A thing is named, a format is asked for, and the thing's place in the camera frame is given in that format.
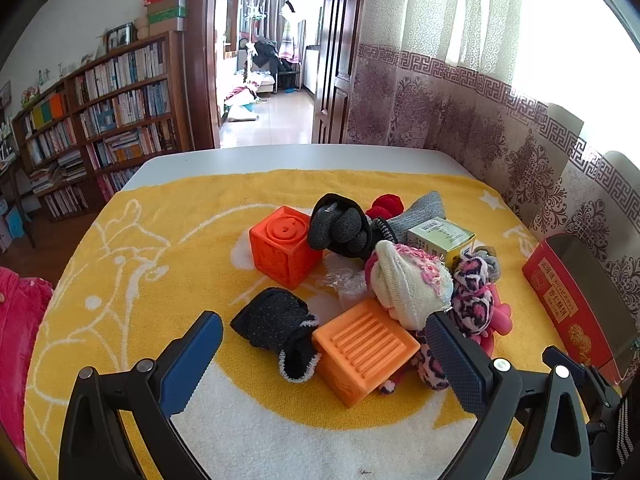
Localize white pink knit hat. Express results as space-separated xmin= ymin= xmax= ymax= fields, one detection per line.
xmin=369 ymin=240 xmax=455 ymax=332

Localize pink leopard print sock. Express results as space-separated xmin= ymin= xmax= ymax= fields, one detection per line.
xmin=414 ymin=254 xmax=497 ymax=393

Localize picture frame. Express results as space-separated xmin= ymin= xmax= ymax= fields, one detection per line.
xmin=107 ymin=22 xmax=137 ymax=52

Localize light orange rubber cube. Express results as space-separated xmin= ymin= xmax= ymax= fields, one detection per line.
xmin=311 ymin=299 xmax=422 ymax=409

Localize red-orange rubber cube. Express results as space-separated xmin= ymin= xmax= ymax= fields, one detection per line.
xmin=249 ymin=206 xmax=324 ymax=290

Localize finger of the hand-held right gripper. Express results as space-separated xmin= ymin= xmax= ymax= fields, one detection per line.
xmin=542 ymin=346 xmax=593 ymax=378

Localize patterned beige curtain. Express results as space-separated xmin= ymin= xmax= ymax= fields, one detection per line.
xmin=344 ymin=0 xmax=640 ymax=311

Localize pink cloth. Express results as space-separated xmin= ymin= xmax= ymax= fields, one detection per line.
xmin=0 ymin=266 xmax=54 ymax=461

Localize pink rubber toy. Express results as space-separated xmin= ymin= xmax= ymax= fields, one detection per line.
xmin=470 ymin=282 xmax=513 ymax=361

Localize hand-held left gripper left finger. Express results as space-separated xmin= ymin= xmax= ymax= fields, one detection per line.
xmin=59 ymin=311 xmax=224 ymax=480

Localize red pom-pom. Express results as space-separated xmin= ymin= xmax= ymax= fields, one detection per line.
xmin=366 ymin=193 xmax=405 ymax=221

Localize blue storage box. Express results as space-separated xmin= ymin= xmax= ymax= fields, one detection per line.
xmin=4 ymin=207 xmax=27 ymax=242

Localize grey knit sock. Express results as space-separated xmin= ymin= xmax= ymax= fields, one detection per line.
xmin=385 ymin=190 xmax=447 ymax=246

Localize small grey sock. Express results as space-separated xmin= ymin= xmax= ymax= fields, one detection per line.
xmin=472 ymin=244 xmax=502 ymax=281

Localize coat rack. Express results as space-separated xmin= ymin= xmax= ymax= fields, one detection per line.
xmin=244 ymin=2 xmax=262 ymax=83

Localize rows of books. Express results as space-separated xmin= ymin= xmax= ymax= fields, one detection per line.
xmin=22 ymin=40 xmax=178 ymax=216

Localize dark wooden door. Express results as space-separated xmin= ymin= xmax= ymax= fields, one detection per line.
xmin=311 ymin=0 xmax=372 ymax=147

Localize red cardboard box container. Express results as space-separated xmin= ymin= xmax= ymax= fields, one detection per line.
xmin=521 ymin=233 xmax=640 ymax=386

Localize wooden bookshelf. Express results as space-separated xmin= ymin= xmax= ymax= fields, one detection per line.
xmin=10 ymin=30 xmax=195 ymax=222

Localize clear plastic bag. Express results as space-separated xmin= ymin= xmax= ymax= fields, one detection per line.
xmin=316 ymin=264 xmax=373 ymax=313

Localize yellow white blanket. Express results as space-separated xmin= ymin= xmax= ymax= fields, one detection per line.
xmin=22 ymin=169 xmax=588 ymax=480

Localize brown room curtain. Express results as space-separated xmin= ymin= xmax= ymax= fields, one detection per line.
xmin=246 ymin=0 xmax=302 ymax=43

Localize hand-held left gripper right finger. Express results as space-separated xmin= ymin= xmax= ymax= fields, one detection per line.
xmin=424 ymin=312 xmax=594 ymax=480

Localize dark grey sock bundle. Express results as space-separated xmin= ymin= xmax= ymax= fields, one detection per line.
xmin=306 ymin=192 xmax=375 ymax=262

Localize black sparkly sock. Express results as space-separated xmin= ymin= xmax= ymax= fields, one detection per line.
xmin=230 ymin=287 xmax=322 ymax=384

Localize pile of dark clothes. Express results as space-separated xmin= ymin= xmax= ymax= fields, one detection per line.
xmin=252 ymin=37 xmax=302 ymax=75

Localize wooden door frame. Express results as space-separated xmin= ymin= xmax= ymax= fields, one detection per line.
xmin=184 ymin=0 xmax=224 ymax=152

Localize small green yellow box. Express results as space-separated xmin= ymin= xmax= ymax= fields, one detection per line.
xmin=406 ymin=217 xmax=476 ymax=273

